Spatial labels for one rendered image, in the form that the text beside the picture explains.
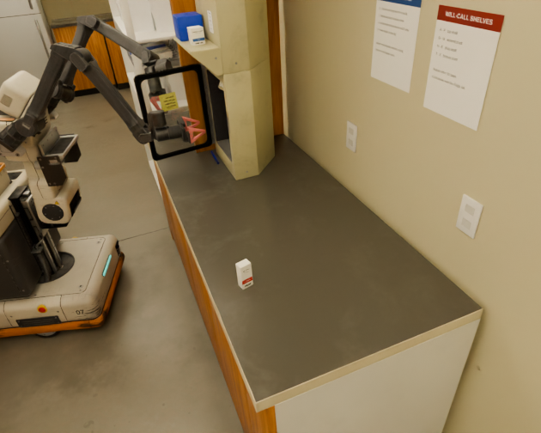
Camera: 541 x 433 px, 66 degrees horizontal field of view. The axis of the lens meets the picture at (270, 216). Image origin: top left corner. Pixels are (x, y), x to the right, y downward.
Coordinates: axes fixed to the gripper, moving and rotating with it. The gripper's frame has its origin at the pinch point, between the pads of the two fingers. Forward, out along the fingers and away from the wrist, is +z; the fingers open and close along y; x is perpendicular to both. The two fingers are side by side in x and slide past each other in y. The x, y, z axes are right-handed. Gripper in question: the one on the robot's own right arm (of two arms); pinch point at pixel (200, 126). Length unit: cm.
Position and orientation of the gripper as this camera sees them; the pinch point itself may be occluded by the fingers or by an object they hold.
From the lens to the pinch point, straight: 190.7
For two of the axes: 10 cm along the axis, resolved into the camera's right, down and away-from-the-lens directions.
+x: 0.1, 7.9, 6.2
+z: 9.2, -2.4, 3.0
